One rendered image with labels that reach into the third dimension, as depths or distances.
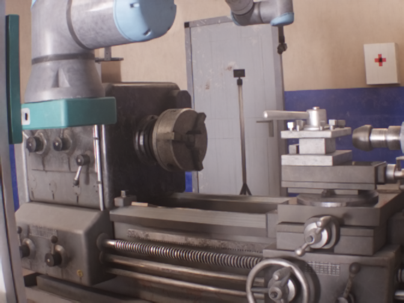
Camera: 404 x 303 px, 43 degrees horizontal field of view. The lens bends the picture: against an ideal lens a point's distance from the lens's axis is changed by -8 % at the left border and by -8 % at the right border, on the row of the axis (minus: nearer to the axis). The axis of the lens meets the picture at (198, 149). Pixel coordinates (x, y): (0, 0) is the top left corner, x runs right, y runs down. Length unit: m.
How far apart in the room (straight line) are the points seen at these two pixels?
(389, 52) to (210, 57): 1.95
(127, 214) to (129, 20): 1.18
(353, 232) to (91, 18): 0.87
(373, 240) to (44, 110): 0.90
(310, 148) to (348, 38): 3.51
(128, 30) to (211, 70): 4.61
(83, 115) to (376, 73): 3.89
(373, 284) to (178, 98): 1.28
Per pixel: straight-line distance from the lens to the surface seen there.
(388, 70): 4.80
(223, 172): 5.65
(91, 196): 2.21
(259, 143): 5.41
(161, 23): 1.11
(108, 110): 1.21
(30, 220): 2.37
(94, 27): 1.12
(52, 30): 1.19
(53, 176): 2.38
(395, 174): 1.54
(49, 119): 1.16
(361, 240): 1.48
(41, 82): 1.18
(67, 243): 2.18
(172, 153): 2.09
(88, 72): 1.19
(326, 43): 5.14
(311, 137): 1.56
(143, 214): 2.07
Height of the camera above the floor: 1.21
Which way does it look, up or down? 4 degrees down
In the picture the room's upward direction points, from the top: 3 degrees counter-clockwise
